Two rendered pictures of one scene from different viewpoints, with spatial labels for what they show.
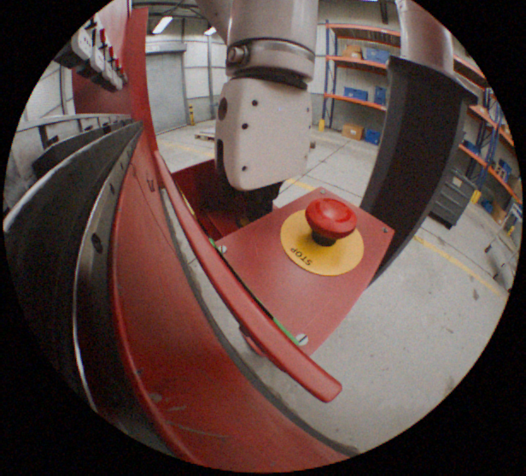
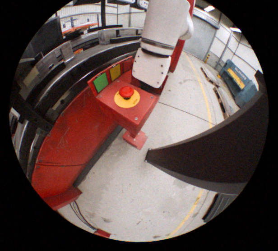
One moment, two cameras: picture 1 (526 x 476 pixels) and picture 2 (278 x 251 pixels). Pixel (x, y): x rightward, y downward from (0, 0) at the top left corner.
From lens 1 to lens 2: 0.21 m
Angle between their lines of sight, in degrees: 44
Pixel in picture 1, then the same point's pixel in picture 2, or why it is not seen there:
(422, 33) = not seen: outside the picture
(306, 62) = (150, 46)
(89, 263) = (104, 66)
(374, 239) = (129, 112)
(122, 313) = not seen: hidden behind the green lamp
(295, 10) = (149, 25)
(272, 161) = (141, 74)
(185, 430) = (84, 94)
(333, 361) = (126, 167)
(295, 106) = (152, 61)
